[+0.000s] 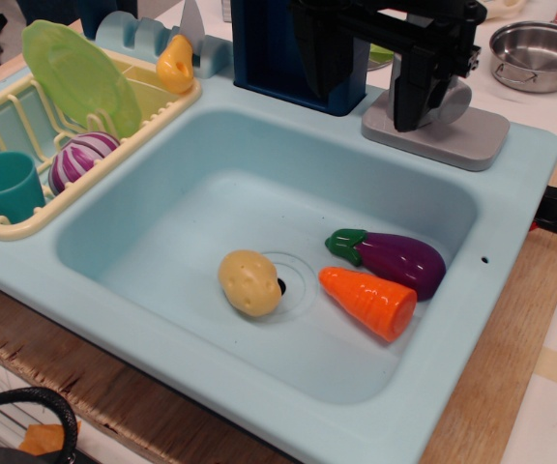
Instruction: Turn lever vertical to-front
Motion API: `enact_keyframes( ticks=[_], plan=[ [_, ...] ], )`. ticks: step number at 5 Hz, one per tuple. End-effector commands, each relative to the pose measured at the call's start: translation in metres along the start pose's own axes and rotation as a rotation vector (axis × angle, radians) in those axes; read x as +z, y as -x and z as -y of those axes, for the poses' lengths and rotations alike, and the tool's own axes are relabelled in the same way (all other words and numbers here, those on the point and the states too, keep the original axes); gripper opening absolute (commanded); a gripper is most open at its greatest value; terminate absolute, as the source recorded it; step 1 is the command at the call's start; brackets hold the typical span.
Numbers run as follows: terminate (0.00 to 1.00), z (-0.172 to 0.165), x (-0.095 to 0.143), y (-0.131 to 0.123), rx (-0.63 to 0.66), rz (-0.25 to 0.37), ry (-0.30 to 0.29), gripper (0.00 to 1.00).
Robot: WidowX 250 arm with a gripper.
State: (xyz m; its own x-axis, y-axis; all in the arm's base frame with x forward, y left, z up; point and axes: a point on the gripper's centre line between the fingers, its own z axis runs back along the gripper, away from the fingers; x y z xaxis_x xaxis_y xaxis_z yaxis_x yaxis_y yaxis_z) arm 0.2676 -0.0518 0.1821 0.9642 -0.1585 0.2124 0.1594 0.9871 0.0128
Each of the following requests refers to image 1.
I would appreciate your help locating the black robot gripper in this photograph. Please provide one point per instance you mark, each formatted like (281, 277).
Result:
(435, 40)

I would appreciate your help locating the grey faucet lever base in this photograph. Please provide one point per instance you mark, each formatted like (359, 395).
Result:
(454, 133)

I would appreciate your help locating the dark blue faucet column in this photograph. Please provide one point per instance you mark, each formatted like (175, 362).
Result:
(267, 59)

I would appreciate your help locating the stainless steel pot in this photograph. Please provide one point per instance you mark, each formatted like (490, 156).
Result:
(524, 56)

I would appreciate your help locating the grey toy knife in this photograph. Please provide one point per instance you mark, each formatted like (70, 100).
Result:
(191, 25)

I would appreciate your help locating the yellow toy pear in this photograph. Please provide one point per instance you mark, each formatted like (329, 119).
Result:
(174, 66)

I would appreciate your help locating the purple toy eggplant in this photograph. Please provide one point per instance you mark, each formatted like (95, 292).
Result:
(404, 260)

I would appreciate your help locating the light blue toy sink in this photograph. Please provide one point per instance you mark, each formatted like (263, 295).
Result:
(132, 266)

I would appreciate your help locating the orange toy carrot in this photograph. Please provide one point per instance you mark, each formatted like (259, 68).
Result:
(383, 306)

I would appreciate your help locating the toy potato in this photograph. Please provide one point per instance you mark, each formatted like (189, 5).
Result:
(250, 282)

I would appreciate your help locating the green plastic plate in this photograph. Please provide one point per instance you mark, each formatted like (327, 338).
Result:
(79, 77)

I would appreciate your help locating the purple toy onion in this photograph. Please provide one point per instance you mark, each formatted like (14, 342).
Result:
(78, 156)

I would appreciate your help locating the cream dish drying rack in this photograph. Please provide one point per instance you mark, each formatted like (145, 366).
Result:
(32, 124)

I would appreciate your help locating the wooden board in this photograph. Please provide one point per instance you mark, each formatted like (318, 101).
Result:
(169, 426)

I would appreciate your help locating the teal plastic cup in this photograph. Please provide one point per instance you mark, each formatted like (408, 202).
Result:
(21, 190)

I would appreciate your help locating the orange paper scrap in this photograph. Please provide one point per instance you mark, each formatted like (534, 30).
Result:
(42, 439)

